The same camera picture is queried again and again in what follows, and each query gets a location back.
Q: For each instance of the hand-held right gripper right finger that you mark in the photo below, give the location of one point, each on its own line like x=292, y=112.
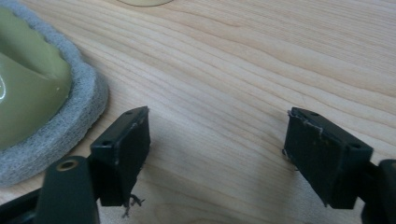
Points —
x=323, y=158

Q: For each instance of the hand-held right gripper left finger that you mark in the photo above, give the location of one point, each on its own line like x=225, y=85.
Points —
x=123, y=155

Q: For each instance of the grey felt pad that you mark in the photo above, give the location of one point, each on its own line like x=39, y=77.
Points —
x=79, y=105

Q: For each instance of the olive green glossy object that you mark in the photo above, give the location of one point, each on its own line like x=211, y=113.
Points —
x=28, y=84

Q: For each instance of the pale yellow round object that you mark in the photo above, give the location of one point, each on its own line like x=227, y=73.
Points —
x=144, y=2

